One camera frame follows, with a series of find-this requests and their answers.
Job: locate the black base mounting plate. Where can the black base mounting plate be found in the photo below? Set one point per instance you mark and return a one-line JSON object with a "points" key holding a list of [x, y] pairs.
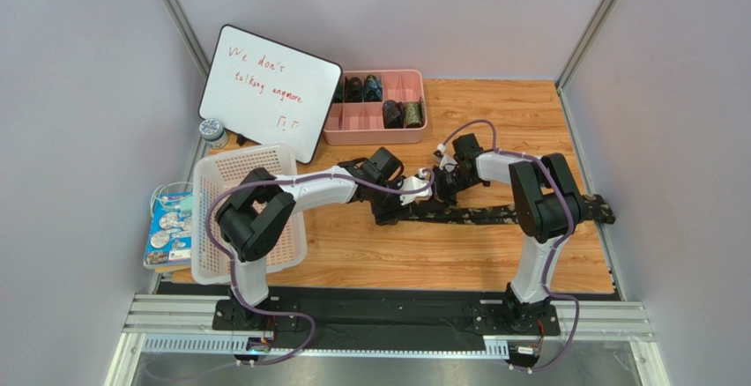
{"points": [[342, 319]]}

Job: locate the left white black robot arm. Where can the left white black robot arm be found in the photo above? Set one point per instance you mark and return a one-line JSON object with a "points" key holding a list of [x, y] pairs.
{"points": [[245, 222]]}

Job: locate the pink divided organizer box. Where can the pink divided organizer box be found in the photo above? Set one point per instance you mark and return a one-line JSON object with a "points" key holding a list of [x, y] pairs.
{"points": [[361, 123]]}

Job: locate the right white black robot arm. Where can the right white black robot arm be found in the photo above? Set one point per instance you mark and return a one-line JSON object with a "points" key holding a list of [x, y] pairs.
{"points": [[548, 205]]}

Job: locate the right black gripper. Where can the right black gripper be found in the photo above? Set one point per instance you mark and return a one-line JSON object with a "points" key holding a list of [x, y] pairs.
{"points": [[448, 185]]}

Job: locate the dark blue rolled tie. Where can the dark blue rolled tie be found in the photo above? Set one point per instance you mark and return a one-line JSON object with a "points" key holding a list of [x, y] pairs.
{"points": [[372, 88]]}

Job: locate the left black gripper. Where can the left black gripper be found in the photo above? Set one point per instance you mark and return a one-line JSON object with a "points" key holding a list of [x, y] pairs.
{"points": [[390, 207]]}

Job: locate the aluminium frame rail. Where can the aluminium frame rail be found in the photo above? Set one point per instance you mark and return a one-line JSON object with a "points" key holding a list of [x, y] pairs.
{"points": [[166, 340]]}

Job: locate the white plastic mesh basket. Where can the white plastic mesh basket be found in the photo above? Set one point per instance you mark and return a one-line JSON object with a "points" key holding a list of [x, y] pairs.
{"points": [[222, 171]]}

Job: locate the small black clip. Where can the small black clip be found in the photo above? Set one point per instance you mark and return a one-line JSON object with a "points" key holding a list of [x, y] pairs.
{"points": [[241, 138]]}

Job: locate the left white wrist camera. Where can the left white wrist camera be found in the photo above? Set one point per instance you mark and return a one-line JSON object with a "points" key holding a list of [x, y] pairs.
{"points": [[416, 187]]}

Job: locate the black rolled tie far left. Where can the black rolled tie far left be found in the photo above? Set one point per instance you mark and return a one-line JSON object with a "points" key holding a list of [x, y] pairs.
{"points": [[338, 95]]}

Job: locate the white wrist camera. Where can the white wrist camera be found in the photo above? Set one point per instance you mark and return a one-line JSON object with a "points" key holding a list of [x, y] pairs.
{"points": [[416, 187], [444, 160]]}

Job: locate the small blue white jar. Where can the small blue white jar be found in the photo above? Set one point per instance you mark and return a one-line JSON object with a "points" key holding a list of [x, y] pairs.
{"points": [[213, 133]]}

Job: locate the white whiteboard with red writing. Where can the white whiteboard with red writing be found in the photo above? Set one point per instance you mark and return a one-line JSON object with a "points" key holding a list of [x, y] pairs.
{"points": [[268, 92]]}

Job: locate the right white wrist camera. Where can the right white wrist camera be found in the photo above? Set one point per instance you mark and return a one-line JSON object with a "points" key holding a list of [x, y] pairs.
{"points": [[444, 160]]}

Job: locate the black floral patterned tie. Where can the black floral patterned tie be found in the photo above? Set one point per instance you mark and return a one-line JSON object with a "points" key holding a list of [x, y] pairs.
{"points": [[595, 209]]}

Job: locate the black glossy rolled tie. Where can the black glossy rolled tie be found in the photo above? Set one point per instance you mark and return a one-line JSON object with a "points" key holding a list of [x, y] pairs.
{"points": [[393, 115]]}

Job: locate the olive green rolled tie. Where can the olive green rolled tie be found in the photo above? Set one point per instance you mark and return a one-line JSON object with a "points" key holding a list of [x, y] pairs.
{"points": [[413, 115]]}

